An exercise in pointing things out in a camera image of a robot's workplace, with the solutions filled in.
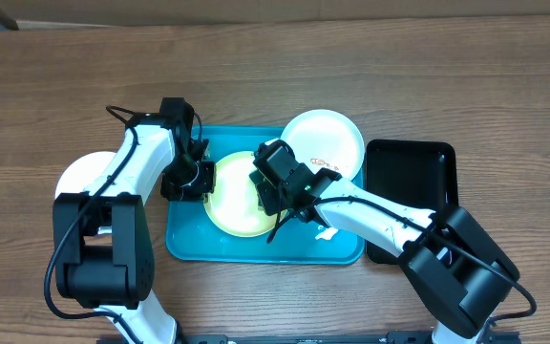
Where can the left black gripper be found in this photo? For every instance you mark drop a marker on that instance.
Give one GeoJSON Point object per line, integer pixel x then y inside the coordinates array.
{"type": "Point", "coordinates": [207, 184]}

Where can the black rectangular tray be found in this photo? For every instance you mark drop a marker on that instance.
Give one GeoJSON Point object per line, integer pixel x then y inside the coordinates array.
{"type": "Point", "coordinates": [420, 174]}

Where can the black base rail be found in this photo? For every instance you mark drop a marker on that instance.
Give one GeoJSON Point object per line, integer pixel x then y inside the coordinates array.
{"type": "Point", "coordinates": [396, 337]}

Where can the white plate front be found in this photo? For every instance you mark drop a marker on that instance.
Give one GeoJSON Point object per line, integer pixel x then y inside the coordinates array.
{"type": "Point", "coordinates": [83, 172]}

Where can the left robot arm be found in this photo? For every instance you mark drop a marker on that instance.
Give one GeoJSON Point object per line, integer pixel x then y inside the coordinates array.
{"type": "Point", "coordinates": [103, 261]}

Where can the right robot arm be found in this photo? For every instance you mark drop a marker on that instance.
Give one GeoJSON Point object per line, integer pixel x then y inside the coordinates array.
{"type": "Point", "coordinates": [458, 271]}

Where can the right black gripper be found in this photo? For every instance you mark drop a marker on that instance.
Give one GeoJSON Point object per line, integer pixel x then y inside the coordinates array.
{"type": "Point", "coordinates": [268, 190]}

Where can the white plate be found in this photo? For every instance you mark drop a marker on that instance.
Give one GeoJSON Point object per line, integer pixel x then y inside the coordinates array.
{"type": "Point", "coordinates": [323, 138]}
{"type": "Point", "coordinates": [83, 172]}

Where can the green yellow sponge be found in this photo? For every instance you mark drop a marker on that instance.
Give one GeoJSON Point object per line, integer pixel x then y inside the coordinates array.
{"type": "Point", "coordinates": [263, 190]}

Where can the yellow-green plate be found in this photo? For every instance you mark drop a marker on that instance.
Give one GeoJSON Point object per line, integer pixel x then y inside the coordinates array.
{"type": "Point", "coordinates": [234, 205]}

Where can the teal plastic tray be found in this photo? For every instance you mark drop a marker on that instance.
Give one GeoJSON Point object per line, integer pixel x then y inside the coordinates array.
{"type": "Point", "coordinates": [192, 236]}

